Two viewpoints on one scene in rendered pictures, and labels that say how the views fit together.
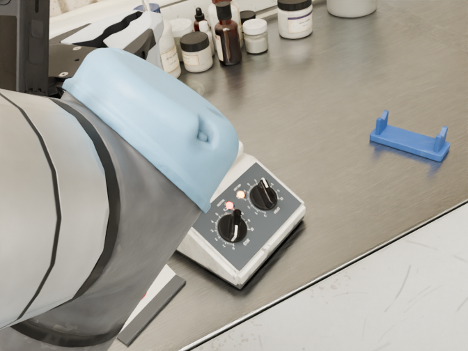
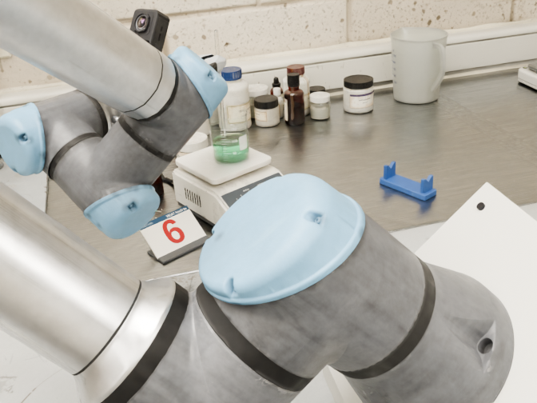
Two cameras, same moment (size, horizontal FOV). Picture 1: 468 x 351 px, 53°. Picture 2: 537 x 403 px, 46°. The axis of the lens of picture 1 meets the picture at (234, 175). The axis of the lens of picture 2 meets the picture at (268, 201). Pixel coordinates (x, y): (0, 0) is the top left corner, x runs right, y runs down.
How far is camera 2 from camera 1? 53 cm
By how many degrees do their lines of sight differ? 14
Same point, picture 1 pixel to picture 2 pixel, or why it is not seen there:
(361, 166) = (364, 197)
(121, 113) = (184, 62)
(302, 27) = (362, 104)
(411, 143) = (407, 186)
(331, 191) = not seen: hidden behind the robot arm
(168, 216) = (193, 103)
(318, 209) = not seen: hidden behind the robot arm
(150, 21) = (216, 59)
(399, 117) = (410, 173)
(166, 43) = (241, 98)
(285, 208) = not seen: hidden behind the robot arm
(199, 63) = (267, 119)
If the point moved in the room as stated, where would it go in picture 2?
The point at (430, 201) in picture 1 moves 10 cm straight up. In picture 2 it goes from (403, 221) to (405, 162)
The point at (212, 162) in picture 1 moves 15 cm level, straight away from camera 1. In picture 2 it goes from (212, 86) to (226, 50)
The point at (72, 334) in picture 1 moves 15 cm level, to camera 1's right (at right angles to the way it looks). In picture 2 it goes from (150, 145) to (290, 142)
